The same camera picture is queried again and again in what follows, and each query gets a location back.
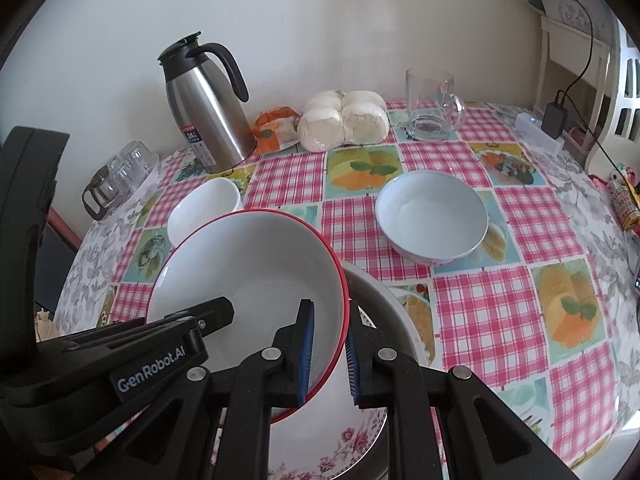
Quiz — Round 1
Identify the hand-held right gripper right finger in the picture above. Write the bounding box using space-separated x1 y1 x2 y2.
344 327 576 480

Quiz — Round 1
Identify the small white cup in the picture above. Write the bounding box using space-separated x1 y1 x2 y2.
167 178 245 248

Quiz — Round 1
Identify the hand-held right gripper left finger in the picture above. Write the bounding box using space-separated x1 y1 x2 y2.
90 299 317 480

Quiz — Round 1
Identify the thin black phone cable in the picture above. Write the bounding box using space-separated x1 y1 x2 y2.
567 120 640 286

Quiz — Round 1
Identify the stainless steel thermos jug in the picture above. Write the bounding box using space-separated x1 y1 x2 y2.
157 32 258 175

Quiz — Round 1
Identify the small printed bottle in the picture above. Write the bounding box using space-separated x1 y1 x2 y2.
607 180 640 233

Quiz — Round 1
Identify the orange snack packet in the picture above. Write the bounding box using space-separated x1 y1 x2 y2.
251 106 303 155

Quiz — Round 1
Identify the white cutout shelf rack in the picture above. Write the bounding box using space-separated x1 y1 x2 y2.
532 15 640 176

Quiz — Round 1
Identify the pale blue floral bowl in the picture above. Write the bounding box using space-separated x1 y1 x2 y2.
375 170 490 266

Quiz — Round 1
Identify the grey floral cushion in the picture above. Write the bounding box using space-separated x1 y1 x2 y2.
542 0 618 41

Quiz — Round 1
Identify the white power strip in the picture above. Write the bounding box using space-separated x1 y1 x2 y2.
516 112 563 153

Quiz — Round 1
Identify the black charger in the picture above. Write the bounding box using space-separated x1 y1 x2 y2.
544 102 570 138

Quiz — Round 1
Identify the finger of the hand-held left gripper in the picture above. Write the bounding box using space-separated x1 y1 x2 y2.
145 296 236 336

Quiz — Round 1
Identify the bag of white steamed buns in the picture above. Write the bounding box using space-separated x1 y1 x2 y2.
297 89 390 153

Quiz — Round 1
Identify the clear glass cup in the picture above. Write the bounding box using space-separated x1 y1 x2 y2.
102 155 132 191
120 140 160 183

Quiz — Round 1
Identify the dark panel with red edge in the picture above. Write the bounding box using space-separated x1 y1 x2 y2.
34 207 83 331

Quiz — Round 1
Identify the black charger cable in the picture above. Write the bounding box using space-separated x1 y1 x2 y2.
552 0 608 106

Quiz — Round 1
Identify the clear glass mug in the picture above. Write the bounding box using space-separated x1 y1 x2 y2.
404 67 468 142

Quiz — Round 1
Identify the glass teapot with black handle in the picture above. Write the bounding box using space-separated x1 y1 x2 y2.
81 164 126 222

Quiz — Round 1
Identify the red-rimmed fruit-print bowl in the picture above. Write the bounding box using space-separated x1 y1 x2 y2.
145 208 351 426

